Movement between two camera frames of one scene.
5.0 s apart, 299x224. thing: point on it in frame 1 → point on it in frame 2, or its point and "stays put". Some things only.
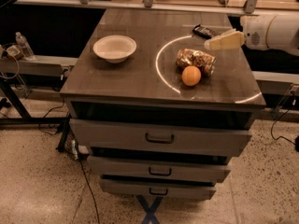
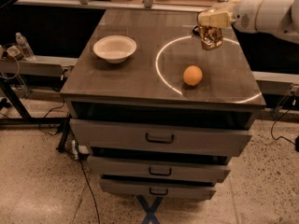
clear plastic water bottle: x=25 y=47 stays put
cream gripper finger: x=228 y=32 → x=229 y=7
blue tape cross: x=149 y=211 stays put
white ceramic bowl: x=115 y=49 stays put
